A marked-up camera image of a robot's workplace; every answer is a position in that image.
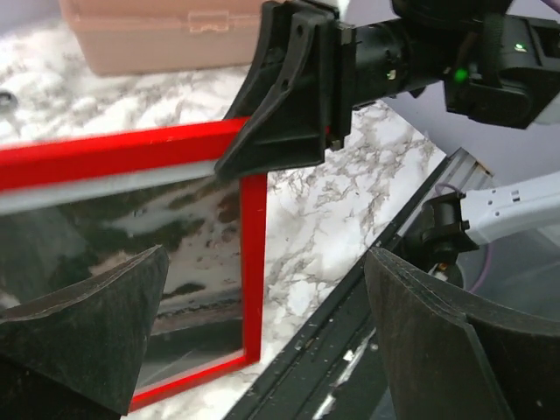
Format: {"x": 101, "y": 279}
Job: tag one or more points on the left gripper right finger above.
{"x": 449, "y": 354}

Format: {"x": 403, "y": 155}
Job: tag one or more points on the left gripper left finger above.
{"x": 77, "y": 352}

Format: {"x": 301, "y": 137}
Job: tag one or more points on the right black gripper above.
{"x": 288, "y": 91}

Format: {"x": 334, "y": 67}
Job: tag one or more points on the red wooden picture frame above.
{"x": 33, "y": 174}

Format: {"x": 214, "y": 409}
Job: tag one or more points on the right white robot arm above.
{"x": 496, "y": 68}

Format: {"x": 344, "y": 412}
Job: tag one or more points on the pink plastic storage box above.
{"x": 119, "y": 37}

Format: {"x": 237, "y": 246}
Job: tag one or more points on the aluminium frame rail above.
{"x": 461, "y": 170}

